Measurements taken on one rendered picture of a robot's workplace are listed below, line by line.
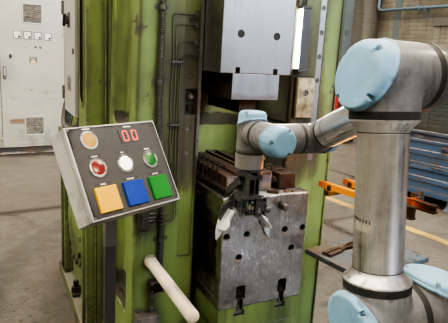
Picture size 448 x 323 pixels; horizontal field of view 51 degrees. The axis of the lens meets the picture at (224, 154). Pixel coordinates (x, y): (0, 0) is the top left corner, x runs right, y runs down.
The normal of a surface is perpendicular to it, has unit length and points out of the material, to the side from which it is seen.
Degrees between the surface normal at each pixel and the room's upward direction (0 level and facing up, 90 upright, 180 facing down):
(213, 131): 90
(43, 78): 90
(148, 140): 60
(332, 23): 90
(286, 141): 90
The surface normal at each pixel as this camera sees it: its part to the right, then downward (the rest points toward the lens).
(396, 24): -0.84, 0.06
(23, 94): 0.55, 0.20
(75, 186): -0.63, 0.12
